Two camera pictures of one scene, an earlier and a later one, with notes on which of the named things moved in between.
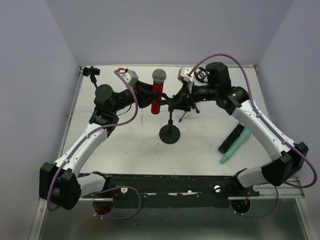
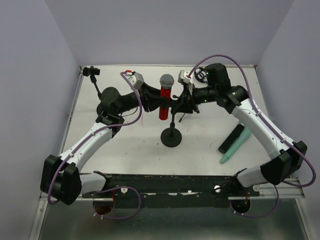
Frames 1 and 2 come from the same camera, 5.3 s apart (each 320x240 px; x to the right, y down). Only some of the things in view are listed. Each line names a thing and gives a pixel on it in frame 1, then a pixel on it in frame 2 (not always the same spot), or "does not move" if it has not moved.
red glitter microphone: x=159 y=76 -> x=166 y=81
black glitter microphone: x=231 y=139 does not move
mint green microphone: x=245 y=135 does not move
